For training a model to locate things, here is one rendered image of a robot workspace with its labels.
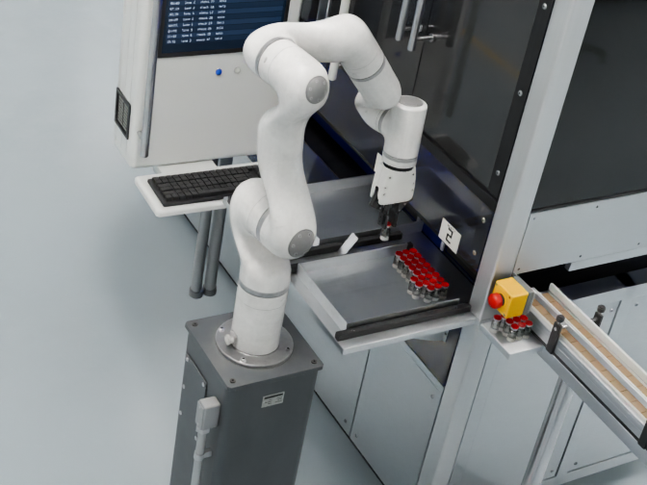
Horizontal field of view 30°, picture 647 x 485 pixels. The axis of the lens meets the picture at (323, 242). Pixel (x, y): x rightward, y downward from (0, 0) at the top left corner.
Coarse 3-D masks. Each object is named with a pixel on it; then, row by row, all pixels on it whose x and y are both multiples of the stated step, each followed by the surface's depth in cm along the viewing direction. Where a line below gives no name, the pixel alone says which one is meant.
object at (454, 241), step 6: (444, 222) 318; (444, 228) 318; (450, 228) 316; (444, 234) 319; (450, 234) 316; (456, 234) 314; (444, 240) 319; (450, 240) 317; (456, 240) 314; (450, 246) 317; (456, 246) 314
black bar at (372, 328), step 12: (432, 312) 308; (444, 312) 309; (456, 312) 312; (372, 324) 300; (384, 324) 301; (396, 324) 302; (408, 324) 305; (336, 336) 295; (348, 336) 296; (360, 336) 298
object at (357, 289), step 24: (312, 264) 316; (336, 264) 321; (360, 264) 324; (384, 264) 326; (312, 288) 309; (336, 288) 313; (360, 288) 315; (384, 288) 316; (336, 312) 300; (360, 312) 306; (384, 312) 308; (408, 312) 305
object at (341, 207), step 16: (368, 176) 357; (320, 192) 350; (336, 192) 352; (352, 192) 353; (368, 192) 355; (320, 208) 344; (336, 208) 345; (352, 208) 346; (368, 208) 348; (320, 224) 337; (336, 224) 338; (352, 224) 339; (368, 224) 340; (400, 224) 337; (416, 224) 340; (320, 240) 325; (336, 240) 328
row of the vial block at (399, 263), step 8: (400, 256) 322; (400, 264) 322; (408, 264) 319; (400, 272) 323; (408, 272) 319; (416, 272) 317; (408, 280) 320; (424, 280) 314; (424, 288) 314; (432, 288) 312; (424, 296) 314; (432, 296) 313
